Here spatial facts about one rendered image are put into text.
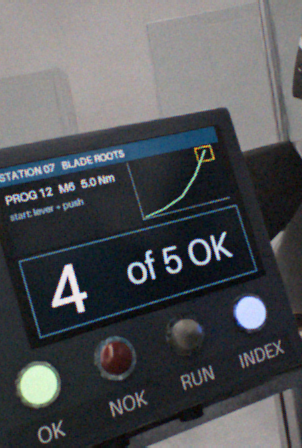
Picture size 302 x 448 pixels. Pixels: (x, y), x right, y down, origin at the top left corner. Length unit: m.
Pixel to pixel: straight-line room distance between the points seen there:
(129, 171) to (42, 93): 7.68
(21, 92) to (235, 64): 2.67
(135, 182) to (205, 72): 6.08
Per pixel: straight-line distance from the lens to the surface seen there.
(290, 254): 1.13
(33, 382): 0.43
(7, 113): 8.20
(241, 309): 0.48
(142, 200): 0.47
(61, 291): 0.44
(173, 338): 0.46
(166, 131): 0.49
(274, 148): 1.33
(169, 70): 6.53
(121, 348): 0.44
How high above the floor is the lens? 1.26
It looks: 8 degrees down
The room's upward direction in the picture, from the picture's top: 10 degrees counter-clockwise
